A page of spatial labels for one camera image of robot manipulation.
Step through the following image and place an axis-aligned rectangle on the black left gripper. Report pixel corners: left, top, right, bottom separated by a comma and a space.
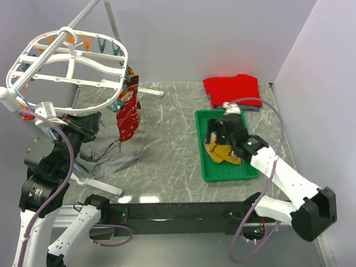
52, 110, 102, 175

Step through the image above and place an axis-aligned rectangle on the yellow bear sock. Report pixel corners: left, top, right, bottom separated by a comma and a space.
204, 142, 241, 165

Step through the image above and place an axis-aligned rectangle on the red snowflake christmas sock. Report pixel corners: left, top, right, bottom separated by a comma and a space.
116, 86, 141, 142

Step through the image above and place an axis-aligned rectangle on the striped brown orange sock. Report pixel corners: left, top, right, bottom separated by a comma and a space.
204, 132, 216, 151

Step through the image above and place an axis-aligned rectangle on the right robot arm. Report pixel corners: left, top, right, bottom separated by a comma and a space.
206, 113, 337, 242

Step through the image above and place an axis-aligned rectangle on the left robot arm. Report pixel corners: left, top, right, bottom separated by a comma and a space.
13, 112, 111, 266

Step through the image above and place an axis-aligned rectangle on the white round clip hanger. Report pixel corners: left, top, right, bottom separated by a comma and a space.
6, 27, 128, 115

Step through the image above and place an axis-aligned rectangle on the grey cloth on rack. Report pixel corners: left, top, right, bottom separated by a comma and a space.
75, 137, 141, 179

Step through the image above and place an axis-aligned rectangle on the red folded cloth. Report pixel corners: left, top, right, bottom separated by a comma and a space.
203, 74, 260, 109

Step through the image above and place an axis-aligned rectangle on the grey folded cloth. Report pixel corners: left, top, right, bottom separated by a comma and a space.
207, 95, 261, 111

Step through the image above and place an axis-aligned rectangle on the green plastic tray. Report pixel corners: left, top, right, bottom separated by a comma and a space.
195, 109, 259, 182

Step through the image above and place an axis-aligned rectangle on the white drying rack stand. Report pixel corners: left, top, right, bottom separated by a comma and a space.
0, 0, 165, 197

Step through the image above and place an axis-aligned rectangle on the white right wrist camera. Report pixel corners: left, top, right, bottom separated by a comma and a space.
222, 102, 241, 116

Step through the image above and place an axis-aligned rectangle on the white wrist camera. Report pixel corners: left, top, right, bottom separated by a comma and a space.
34, 101, 57, 119
222, 102, 241, 116

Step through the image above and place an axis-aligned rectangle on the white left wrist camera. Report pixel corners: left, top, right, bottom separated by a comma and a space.
34, 101, 57, 119

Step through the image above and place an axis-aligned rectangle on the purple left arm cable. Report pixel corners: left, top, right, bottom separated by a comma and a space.
11, 108, 76, 267

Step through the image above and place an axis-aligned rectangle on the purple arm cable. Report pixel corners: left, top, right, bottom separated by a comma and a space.
11, 108, 76, 267
230, 97, 286, 264

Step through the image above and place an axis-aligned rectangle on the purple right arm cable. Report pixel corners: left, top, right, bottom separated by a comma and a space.
230, 97, 286, 264

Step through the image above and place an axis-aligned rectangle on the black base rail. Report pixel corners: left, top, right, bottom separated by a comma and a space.
110, 201, 249, 235

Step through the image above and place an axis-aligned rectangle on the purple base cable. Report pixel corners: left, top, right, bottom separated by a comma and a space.
90, 224, 134, 248

